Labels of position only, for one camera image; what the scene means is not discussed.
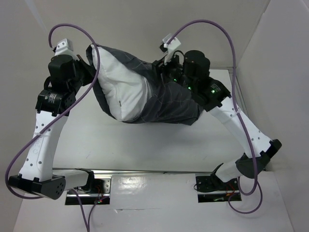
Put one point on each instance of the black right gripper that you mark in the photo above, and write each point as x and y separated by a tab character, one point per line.
159	66

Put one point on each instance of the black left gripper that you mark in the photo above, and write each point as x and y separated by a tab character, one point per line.
89	70

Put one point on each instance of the dark grey checked pillowcase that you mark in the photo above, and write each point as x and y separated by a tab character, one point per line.
170	103

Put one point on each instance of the white pillow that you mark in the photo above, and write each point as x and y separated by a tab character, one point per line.
126	92

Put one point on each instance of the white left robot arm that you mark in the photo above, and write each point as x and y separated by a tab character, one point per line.
37	176

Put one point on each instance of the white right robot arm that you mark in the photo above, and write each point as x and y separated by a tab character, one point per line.
210	94

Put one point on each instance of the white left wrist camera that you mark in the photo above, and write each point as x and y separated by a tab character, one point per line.
64	47

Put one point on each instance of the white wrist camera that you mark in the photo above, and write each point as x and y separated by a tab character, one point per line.
64	47
168	46

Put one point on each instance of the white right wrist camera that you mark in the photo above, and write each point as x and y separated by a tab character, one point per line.
168	46

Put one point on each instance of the aluminium front rail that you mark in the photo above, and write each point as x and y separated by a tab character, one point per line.
128	172

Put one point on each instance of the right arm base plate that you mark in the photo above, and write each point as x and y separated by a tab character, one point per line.
207	192

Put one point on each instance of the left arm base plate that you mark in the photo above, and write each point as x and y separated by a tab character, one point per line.
99	192

